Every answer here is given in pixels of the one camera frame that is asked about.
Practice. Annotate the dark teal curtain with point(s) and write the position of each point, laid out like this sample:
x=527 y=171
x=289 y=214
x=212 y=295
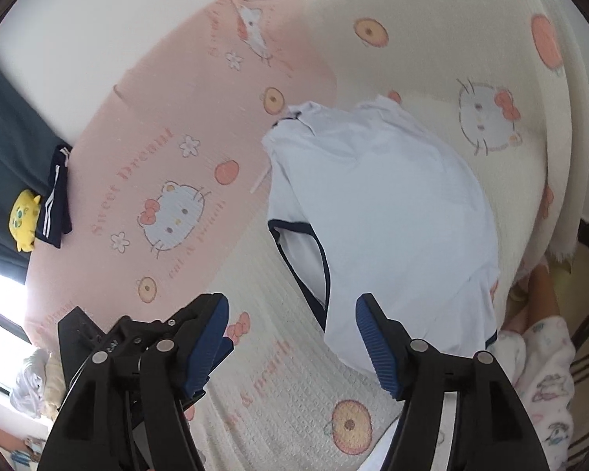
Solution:
x=27 y=145

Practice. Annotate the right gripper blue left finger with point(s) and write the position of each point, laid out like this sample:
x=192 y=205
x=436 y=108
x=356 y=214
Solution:
x=196 y=348

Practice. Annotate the white shirt navy trim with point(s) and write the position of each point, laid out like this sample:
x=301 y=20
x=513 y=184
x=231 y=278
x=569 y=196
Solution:
x=367 y=201

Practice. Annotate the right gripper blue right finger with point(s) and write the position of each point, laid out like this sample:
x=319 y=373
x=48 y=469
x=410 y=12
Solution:
x=413 y=372

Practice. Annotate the yellow plush toy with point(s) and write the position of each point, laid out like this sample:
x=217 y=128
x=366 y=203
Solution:
x=23 y=220

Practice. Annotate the white cream clothes heap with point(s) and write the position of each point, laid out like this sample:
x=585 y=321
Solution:
x=40 y=387

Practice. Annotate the navy white-striped folded garment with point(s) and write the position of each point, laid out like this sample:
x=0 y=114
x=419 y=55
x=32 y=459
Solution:
x=54 y=220

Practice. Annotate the pink cream Hello Kitty blanket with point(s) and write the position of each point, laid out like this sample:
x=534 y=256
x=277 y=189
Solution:
x=169 y=191

